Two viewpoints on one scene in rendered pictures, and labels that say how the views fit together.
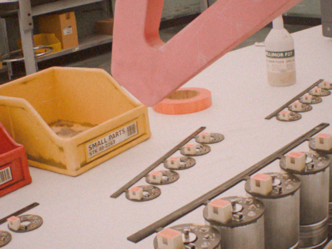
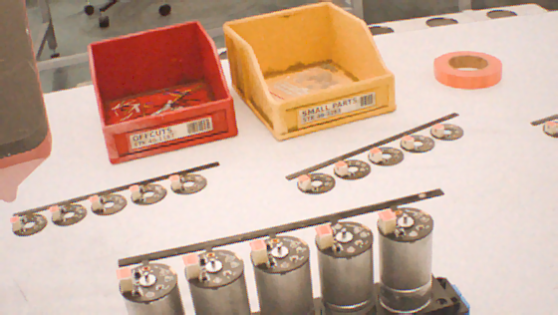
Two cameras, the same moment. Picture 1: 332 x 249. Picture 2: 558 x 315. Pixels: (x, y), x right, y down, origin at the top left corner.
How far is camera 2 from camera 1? 0.19 m
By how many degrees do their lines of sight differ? 33
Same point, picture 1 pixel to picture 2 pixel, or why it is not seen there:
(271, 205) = (259, 275)
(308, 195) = (330, 276)
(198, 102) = (476, 79)
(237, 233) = (198, 292)
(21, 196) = (213, 150)
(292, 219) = (285, 296)
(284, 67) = not seen: outside the picture
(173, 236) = (122, 277)
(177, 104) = (451, 75)
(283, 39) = not seen: outside the picture
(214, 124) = (472, 113)
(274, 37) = not seen: outside the picture
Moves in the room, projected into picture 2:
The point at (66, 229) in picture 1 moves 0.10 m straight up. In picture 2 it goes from (215, 202) to (190, 56)
